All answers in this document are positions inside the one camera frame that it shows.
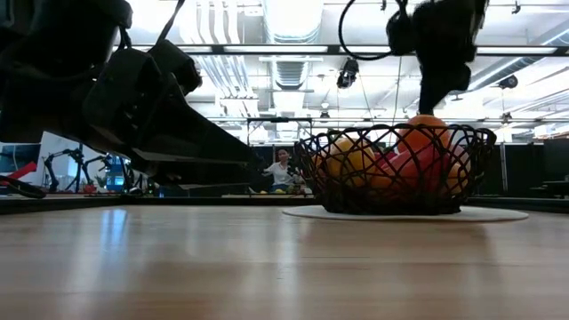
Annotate thick black cable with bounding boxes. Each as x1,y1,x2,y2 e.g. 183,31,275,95
0,175,47,200

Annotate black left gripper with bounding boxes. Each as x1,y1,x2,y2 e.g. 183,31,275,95
0,46,257,162

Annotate red object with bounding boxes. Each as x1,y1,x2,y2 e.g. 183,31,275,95
0,161,39,186

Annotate right wrist cable loop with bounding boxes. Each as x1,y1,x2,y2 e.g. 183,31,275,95
340,0,401,61

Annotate orange-yellow mango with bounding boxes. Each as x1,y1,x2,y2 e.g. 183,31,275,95
371,172,401,192

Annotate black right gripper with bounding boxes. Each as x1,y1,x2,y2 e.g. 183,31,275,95
413,0,488,116

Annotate black partition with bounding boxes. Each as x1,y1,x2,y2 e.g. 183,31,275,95
501,138,569,199

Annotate pink peach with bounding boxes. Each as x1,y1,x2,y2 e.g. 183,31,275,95
444,144,471,196

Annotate long red pepper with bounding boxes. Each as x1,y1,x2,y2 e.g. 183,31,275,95
390,148,445,192

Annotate white plate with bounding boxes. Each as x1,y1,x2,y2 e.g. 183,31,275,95
282,204,530,222

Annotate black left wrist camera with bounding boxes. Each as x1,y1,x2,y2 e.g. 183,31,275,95
148,39,204,95

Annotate orange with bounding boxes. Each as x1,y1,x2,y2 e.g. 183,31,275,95
397,114,450,155

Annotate large yellow lemon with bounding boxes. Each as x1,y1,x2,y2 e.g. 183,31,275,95
331,136,377,188

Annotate black wire basket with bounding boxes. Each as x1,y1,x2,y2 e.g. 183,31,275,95
294,124,498,216

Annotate dark monitor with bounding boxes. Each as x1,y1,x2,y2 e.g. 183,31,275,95
0,143,42,174

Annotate black overhead frame bar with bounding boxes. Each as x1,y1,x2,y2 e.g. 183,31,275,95
113,43,569,58

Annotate person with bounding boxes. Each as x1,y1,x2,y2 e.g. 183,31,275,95
262,148,306,193

